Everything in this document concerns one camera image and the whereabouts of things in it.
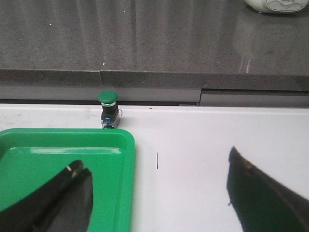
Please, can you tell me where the green plastic tray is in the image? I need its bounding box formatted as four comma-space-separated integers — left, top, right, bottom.
0, 128, 135, 232

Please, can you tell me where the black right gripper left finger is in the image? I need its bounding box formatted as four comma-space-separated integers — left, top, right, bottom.
0, 160, 93, 232

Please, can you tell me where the grey stone counter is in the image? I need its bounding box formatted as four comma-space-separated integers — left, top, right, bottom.
0, 0, 309, 108

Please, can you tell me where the green mushroom push button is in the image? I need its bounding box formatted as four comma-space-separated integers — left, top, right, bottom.
98, 90, 121, 129

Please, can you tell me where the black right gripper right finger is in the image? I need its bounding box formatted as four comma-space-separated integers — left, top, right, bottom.
226, 147, 309, 232

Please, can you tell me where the white appliance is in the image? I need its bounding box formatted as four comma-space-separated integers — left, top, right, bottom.
244, 0, 309, 14

